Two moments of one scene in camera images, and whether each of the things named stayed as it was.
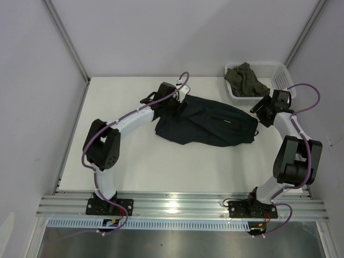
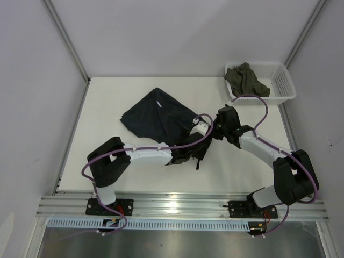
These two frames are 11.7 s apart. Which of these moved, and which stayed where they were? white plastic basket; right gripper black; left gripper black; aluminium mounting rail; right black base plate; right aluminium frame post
Moved: left gripper black; right gripper black
Stayed: right aluminium frame post; right black base plate; aluminium mounting rail; white plastic basket
